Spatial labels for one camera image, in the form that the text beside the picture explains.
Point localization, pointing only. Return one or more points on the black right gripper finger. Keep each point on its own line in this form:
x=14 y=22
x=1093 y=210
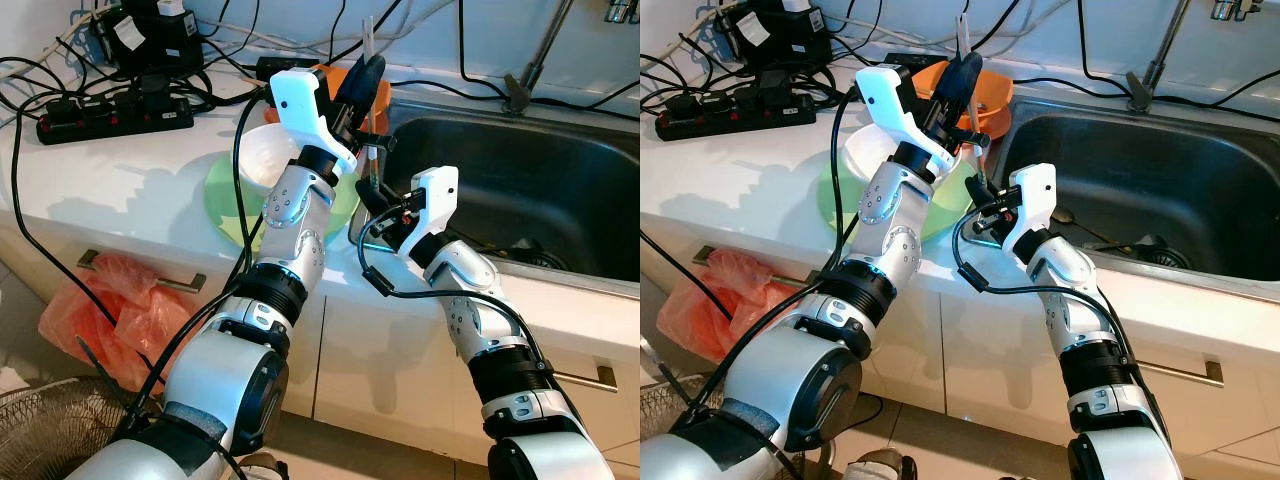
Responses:
x=376 y=213
x=990 y=190
x=982 y=206
x=385 y=195

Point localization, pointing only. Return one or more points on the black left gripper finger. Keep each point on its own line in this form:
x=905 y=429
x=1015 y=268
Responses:
x=973 y=75
x=350 y=90
x=376 y=78
x=948 y=86

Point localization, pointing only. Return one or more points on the metal spoon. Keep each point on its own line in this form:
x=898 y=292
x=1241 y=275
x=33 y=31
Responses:
x=1062 y=214

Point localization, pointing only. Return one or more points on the white bowl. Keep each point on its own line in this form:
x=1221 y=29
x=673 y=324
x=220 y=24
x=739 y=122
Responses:
x=868 y=155
x=262 y=160

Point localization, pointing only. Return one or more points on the light green plate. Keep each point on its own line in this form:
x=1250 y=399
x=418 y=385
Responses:
x=225 y=205
x=835 y=200

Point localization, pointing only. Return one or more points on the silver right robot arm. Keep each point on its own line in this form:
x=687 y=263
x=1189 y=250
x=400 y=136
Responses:
x=1070 y=300
x=470 y=300

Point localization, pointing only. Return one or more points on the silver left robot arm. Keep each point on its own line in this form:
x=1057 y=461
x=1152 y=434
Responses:
x=290 y=220
x=890 y=215

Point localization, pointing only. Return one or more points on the white kitchen cabinet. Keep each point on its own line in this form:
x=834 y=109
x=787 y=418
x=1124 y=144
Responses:
x=1000 y=360
x=400 y=360

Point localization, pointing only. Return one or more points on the stainless steel kitchen sink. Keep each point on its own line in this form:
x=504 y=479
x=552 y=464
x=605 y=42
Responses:
x=560 y=180
x=1180 y=180

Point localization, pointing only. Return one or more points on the orange bowl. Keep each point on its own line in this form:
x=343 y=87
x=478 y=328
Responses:
x=995 y=100
x=383 y=100

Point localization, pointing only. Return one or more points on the small black power adapter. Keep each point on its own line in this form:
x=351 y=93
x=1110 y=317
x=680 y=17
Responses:
x=275 y=68

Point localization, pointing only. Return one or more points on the metal sink faucet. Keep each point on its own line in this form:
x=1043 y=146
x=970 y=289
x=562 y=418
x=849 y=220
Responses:
x=520 y=95
x=1143 y=92

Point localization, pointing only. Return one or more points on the black power strip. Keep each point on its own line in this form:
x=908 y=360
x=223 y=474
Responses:
x=110 y=120
x=730 y=115

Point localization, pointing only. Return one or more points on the red plastic bag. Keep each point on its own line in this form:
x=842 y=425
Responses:
x=730 y=310
x=100 y=320

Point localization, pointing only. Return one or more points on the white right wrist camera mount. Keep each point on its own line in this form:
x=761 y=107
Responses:
x=438 y=195
x=1038 y=190

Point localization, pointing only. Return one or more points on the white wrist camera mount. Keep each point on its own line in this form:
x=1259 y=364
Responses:
x=300 y=110
x=438 y=195
x=885 y=105
x=1038 y=190

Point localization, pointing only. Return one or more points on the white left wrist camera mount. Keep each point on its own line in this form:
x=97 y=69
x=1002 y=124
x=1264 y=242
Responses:
x=300 y=110
x=885 y=105

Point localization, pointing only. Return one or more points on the chrome wall tap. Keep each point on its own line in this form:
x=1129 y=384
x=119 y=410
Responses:
x=620 y=10
x=1235 y=10

